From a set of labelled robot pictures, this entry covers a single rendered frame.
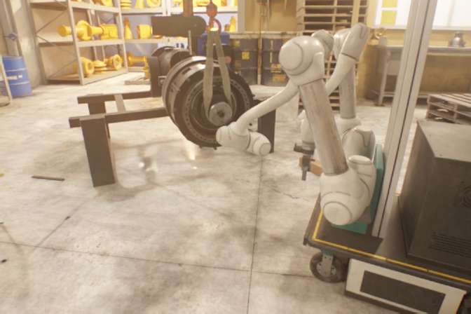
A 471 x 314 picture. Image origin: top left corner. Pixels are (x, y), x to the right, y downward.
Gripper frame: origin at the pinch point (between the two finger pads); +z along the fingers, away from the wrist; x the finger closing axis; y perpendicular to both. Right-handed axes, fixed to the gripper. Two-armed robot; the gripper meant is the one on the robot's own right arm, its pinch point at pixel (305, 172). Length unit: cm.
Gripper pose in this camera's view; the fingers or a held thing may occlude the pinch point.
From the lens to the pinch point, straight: 187.2
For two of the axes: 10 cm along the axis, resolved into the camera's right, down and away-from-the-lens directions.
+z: 0.0, 9.4, 3.5
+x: 4.3, -3.2, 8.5
